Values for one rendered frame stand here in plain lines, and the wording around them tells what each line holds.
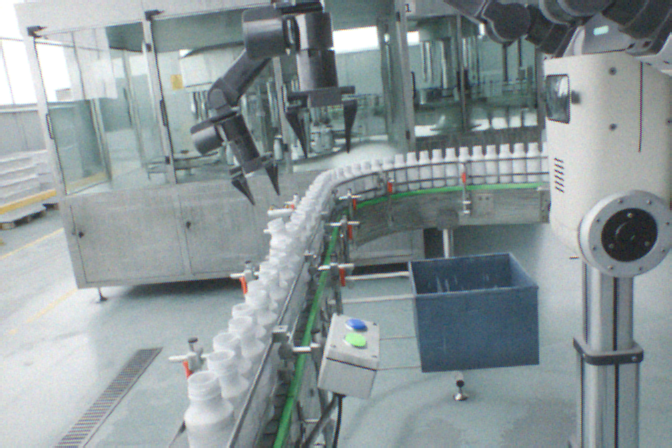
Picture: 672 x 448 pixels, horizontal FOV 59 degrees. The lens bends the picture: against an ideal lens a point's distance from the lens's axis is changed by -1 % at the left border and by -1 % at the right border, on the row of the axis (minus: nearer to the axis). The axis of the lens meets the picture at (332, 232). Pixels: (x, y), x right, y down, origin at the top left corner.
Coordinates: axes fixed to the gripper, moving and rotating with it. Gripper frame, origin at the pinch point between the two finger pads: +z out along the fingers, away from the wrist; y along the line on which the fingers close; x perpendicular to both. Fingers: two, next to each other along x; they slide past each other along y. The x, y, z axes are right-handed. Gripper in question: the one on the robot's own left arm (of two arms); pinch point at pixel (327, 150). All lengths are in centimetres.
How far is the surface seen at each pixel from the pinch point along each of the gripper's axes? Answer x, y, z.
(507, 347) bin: 56, 36, 61
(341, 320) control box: 0.6, -0.9, 27.8
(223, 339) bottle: -12.8, -16.6, 23.9
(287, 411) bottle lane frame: -6.1, -10.5, 39.9
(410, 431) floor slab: 142, 9, 140
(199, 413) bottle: -28.1, -16.1, 26.6
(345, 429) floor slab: 147, -20, 140
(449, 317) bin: 55, 21, 52
